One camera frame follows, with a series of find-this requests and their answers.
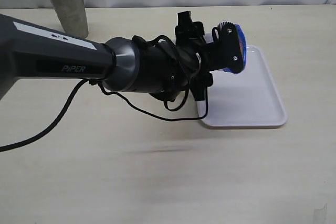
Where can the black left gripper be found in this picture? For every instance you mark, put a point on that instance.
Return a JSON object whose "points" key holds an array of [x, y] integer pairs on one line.
{"points": [[190, 36]]}

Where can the blue plastic lid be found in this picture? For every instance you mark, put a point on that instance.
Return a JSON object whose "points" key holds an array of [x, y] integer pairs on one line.
{"points": [[235, 48]]}

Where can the stainless steel tumbler cup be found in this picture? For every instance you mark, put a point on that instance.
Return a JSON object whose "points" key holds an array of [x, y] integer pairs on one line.
{"points": [[72, 16]]}

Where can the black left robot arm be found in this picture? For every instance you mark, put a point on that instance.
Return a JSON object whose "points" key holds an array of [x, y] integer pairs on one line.
{"points": [[160, 67]]}

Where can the white rectangular plastic tray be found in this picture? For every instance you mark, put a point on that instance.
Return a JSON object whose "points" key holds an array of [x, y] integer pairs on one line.
{"points": [[248, 100]]}

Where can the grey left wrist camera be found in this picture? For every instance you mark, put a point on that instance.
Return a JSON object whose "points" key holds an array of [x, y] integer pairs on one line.
{"points": [[222, 29]]}

